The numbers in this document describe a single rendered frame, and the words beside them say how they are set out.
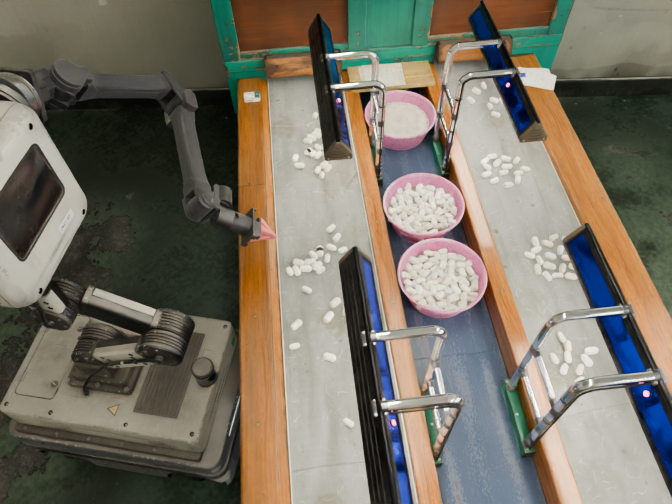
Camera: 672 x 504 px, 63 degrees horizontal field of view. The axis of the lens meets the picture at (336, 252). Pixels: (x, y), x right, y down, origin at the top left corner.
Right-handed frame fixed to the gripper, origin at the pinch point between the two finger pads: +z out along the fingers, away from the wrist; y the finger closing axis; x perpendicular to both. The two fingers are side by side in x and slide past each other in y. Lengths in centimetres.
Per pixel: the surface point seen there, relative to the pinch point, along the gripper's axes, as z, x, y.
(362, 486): 21, -3, -70
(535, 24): 79, -73, 90
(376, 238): 29.5, -14.3, 1.8
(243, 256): -2.2, 13.1, -0.1
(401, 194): 40.3, -19.7, 21.6
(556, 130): 84, -61, 42
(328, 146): -1.0, -29.4, 12.0
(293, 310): 10.2, 5.8, -19.5
